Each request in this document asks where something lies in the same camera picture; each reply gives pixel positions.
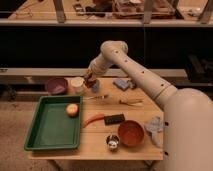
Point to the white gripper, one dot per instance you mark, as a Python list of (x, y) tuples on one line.
[(96, 68)]

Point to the dark grape bunch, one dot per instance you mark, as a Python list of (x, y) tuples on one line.
[(89, 81)]

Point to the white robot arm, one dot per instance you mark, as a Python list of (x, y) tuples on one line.
[(188, 113)]

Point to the grey blue cup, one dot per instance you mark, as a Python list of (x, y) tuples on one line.
[(95, 88)]

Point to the small metal cup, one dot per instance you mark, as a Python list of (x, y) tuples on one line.
[(112, 142)]

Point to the wooden brush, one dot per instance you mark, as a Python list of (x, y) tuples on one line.
[(96, 97)]

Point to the blue sponge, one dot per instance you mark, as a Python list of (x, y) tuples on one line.
[(121, 84)]

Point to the purple bowl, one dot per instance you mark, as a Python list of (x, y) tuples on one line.
[(56, 86)]

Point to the yellow red apple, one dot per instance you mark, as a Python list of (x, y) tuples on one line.
[(72, 110)]

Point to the yellow wooden utensil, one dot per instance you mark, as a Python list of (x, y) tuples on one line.
[(132, 102)]

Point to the black rectangular block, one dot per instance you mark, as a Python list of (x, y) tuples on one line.
[(114, 119)]

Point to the orange bowl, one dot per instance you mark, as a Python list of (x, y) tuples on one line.
[(130, 133)]

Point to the green plastic tray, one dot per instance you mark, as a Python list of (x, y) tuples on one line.
[(51, 127)]

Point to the grey crumpled cloth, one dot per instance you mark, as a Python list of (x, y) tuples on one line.
[(153, 127)]

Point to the black handled tool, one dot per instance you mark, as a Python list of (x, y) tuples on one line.
[(132, 84)]

